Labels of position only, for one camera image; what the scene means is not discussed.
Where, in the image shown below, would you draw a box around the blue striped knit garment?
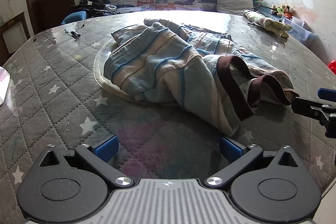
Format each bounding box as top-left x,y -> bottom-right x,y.
104,19 -> 297,136

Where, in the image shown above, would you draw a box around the red plastic stool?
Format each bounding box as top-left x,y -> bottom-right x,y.
328,60 -> 336,75

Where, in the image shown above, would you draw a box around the clear plastic storage box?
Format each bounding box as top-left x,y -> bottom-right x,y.
281,16 -> 316,47

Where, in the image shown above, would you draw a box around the grey star quilted table cover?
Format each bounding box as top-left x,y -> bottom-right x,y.
1,11 -> 335,223

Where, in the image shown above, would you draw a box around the rolled floral cloth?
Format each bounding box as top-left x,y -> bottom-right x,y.
243,10 -> 291,39

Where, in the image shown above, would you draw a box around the round induction cooktop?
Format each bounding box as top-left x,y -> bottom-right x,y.
93,40 -> 148,104

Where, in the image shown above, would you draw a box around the colourful plush toys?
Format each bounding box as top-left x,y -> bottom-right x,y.
270,5 -> 293,19

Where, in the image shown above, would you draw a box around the black pen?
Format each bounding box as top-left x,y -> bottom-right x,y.
64,29 -> 81,39

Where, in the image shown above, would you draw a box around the grey plain pillow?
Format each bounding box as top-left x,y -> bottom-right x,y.
217,0 -> 253,15

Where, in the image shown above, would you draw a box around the dark wooden cabinet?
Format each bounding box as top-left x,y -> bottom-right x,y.
0,12 -> 31,65

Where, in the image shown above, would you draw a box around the black bag on sofa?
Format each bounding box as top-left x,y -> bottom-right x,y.
70,0 -> 117,18

